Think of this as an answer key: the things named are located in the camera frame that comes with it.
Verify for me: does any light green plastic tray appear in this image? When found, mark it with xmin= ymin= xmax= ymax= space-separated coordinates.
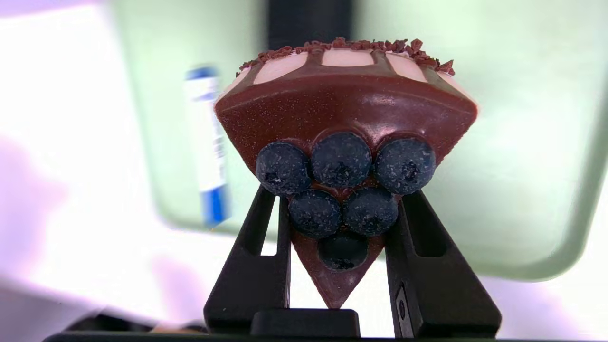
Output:
xmin=112 ymin=0 xmax=608 ymax=281

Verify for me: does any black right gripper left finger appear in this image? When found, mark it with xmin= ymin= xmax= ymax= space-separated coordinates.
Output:
xmin=203 ymin=184 xmax=292 ymax=333

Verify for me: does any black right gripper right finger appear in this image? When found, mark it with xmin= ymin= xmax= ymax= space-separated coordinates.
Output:
xmin=384 ymin=190 xmax=502 ymax=337

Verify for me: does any blue capped whiteboard marker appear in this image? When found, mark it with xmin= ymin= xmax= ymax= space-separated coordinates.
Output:
xmin=184 ymin=66 xmax=232 ymax=228

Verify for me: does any black glasses case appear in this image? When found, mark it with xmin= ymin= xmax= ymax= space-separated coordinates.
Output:
xmin=267 ymin=0 xmax=354 ymax=48

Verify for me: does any chocolate blueberry cake slice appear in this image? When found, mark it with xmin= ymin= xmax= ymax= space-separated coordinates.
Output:
xmin=214 ymin=37 xmax=479 ymax=309

